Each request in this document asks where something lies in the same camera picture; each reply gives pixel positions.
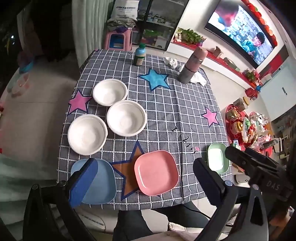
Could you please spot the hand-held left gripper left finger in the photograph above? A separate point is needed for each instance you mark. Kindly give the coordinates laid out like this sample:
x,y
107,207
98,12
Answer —
x,y
83,183

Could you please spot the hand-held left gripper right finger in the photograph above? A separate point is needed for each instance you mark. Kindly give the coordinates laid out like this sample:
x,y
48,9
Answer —
x,y
208,178

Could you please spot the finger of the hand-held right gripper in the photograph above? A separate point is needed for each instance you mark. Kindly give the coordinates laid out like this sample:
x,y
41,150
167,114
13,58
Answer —
x,y
263,160
239,160

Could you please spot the blue square plate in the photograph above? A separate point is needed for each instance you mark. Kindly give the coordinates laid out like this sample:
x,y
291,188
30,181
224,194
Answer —
x,y
104,183

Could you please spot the green square plate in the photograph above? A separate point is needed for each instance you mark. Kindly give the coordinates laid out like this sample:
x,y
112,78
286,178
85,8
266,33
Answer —
x,y
216,158

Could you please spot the white paper bowl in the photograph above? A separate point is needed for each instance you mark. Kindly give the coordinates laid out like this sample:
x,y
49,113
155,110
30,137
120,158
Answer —
x,y
126,118
87,135
109,92

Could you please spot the pink square plate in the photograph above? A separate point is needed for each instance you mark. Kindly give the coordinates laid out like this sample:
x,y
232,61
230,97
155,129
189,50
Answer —
x,y
156,172

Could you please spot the red snack tray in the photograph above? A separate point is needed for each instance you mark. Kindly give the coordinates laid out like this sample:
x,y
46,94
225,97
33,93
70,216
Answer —
x,y
233,136

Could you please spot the yellow lidded jar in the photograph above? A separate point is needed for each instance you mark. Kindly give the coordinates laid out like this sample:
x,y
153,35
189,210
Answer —
x,y
246,102

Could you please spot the red tin box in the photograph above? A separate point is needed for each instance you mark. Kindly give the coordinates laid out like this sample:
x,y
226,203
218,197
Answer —
x,y
251,93

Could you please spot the person's legs in dark trousers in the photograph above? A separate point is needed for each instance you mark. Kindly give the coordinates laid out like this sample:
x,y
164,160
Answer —
x,y
138,222

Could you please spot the white cabinet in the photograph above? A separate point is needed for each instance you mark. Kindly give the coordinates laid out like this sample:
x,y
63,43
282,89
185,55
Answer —
x,y
279,92

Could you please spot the grey checked star tablecloth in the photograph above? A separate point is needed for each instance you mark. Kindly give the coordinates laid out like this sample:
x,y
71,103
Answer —
x,y
173,104

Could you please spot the red flowered potted plant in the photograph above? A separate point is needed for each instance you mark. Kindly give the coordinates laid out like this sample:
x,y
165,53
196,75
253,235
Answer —
x,y
252,76

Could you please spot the crumpled white tissue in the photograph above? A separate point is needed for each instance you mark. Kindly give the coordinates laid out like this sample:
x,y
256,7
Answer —
x,y
198,79
174,63

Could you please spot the pink grey thermos flask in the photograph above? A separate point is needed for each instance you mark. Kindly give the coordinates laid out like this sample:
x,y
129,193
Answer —
x,y
193,66

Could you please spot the small brown box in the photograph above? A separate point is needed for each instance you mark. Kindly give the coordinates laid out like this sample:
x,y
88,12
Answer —
x,y
217,52

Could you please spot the pink translucent bowl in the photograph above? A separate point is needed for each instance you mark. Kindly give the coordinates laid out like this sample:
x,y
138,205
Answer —
x,y
19,84

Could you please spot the blue plastic dish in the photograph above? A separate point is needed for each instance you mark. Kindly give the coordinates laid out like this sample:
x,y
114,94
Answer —
x,y
26,66

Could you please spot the green potted plant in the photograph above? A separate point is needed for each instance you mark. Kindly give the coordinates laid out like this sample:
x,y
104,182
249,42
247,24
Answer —
x,y
190,36

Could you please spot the green capped bottle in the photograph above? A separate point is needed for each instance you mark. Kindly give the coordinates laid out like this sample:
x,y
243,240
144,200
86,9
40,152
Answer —
x,y
139,55

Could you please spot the pink plastic stool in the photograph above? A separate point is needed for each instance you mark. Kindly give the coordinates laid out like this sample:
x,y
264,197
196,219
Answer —
x,y
118,39

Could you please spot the pale curtain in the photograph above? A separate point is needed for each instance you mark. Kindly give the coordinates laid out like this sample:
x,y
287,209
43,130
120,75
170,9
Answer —
x,y
90,27

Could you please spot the glass door cabinet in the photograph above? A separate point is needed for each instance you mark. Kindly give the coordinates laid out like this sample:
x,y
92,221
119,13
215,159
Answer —
x,y
159,20

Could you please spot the folded grey cloth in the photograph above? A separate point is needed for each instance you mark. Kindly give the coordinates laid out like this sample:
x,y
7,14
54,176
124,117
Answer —
x,y
121,24

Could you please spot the white printed sack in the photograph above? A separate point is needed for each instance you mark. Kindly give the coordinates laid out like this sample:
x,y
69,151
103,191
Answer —
x,y
124,10

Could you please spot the wall television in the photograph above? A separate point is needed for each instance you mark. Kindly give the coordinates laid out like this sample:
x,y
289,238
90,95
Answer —
x,y
240,30

